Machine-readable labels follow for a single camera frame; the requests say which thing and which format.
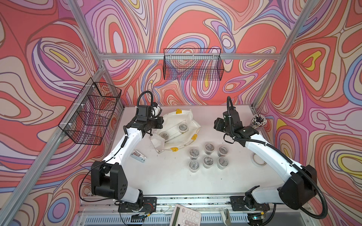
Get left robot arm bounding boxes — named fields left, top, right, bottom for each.
left=90, top=90, right=164, bottom=203

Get tape roll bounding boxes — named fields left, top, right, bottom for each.
left=251, top=153, right=267, bottom=167

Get pencil holder with pencils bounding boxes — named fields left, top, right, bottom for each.
left=250, top=114, right=267, bottom=130

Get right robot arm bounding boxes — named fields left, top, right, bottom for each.
left=214, top=97, right=328, bottom=219

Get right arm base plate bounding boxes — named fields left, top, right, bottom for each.
left=228, top=195, right=270, bottom=211

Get silver stapler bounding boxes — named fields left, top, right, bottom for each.
left=131, top=150, right=147, bottom=163

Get white canvas bag yellow handles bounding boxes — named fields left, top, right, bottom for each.
left=150, top=109, right=201, bottom=153

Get white clip at front rail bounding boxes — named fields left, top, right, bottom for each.
left=220, top=209, right=231, bottom=226

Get white calculator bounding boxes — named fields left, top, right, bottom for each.
left=169, top=204, right=201, bottom=226

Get seed jar removed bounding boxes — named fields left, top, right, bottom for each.
left=217, top=156, right=229, bottom=170
left=204, top=142, right=215, bottom=155

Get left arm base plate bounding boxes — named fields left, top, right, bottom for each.
left=118, top=196, right=157, bottom=213

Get seed jar green label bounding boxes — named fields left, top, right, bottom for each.
left=188, top=160, right=200, bottom=173

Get left wire basket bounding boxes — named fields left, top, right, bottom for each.
left=58, top=78, right=122, bottom=145

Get back wire basket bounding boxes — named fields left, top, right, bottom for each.
left=163, top=47, right=224, bottom=81

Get wire basket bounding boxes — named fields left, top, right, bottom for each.
left=163, top=47, right=224, bottom=81
left=58, top=78, right=122, bottom=145

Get seed jar purple label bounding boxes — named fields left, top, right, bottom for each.
left=189, top=148, right=200, bottom=160

